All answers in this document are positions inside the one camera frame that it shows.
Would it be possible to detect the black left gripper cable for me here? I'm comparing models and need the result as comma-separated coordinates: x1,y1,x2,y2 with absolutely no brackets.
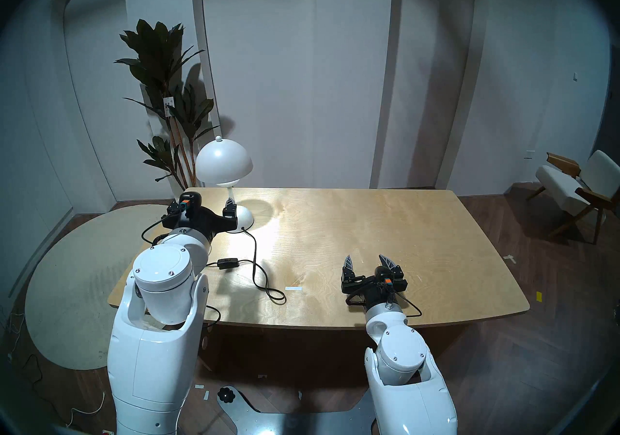
141,218,168,246

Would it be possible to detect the black lamp power cable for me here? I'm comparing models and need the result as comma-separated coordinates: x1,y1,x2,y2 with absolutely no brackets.
206,228,287,304

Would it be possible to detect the round beige rug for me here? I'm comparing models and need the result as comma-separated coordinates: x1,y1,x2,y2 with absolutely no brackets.
24,204,170,371

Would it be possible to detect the grey metal robot base plate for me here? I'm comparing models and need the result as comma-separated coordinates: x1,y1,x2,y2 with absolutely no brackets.
217,386,378,435

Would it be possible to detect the white cushioned wooden armchair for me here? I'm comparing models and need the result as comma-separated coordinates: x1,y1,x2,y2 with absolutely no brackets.
527,150,620,245

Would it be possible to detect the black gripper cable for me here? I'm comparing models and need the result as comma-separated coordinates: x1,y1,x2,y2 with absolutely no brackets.
141,218,168,246
396,293,423,318

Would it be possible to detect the white mushroom table lamp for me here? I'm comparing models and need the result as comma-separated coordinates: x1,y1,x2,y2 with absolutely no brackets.
195,136,255,234

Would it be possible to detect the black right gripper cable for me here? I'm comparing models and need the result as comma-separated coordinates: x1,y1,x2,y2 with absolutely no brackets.
396,293,423,318

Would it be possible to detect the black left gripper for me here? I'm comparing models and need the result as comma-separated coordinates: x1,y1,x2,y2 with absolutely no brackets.
161,198,239,237

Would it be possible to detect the tall green potted plant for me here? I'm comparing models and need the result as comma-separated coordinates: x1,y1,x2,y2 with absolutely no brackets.
114,19,221,192

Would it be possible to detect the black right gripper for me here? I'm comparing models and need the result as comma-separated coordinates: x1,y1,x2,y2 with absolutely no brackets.
341,254,408,297

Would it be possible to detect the thin white floor cable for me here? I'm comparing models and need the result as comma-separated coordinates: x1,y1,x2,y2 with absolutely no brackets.
67,392,106,428

